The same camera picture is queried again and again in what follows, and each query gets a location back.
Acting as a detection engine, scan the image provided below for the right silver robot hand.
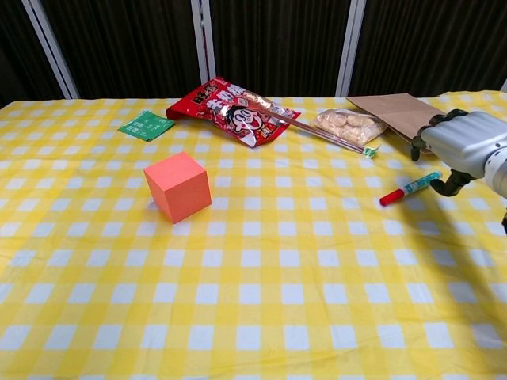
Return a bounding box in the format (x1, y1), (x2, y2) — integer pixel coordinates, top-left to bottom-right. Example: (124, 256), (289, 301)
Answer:
(410, 108), (507, 197)

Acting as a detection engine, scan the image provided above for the red-capped white marker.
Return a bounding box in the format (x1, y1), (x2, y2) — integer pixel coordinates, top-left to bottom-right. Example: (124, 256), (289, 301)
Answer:
(379, 171), (444, 207)

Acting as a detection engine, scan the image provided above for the pink orange cube block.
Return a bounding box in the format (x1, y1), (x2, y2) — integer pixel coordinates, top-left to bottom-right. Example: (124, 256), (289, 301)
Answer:
(143, 151), (212, 226)

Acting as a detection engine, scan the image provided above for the brown paper bag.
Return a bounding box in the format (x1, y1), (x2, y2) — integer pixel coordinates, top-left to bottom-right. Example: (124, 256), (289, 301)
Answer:
(345, 93), (447, 155)

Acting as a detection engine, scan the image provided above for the clear bag of biscuits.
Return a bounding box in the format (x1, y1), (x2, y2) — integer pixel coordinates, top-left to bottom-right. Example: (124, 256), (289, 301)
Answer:
(310, 108), (387, 146)

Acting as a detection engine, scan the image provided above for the wrapped chopsticks pair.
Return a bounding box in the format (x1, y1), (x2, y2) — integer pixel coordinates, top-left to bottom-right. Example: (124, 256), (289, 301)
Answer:
(242, 91), (381, 158)

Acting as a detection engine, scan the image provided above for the red snack bag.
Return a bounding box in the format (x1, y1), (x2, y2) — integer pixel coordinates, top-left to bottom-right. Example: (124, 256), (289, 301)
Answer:
(165, 76), (302, 149)

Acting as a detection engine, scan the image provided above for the yellow white checkered tablecloth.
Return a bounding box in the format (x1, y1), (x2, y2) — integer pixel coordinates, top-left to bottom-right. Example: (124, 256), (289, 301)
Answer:
(0, 91), (507, 380)

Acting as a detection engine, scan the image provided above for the green flat sachet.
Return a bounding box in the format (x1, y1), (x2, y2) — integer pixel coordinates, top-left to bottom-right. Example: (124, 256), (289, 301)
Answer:
(116, 110), (176, 143)

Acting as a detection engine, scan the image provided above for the white frame post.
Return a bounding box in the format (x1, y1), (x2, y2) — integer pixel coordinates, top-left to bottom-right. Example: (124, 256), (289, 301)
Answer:
(190, 0), (217, 85)
(334, 0), (368, 98)
(21, 0), (81, 100)

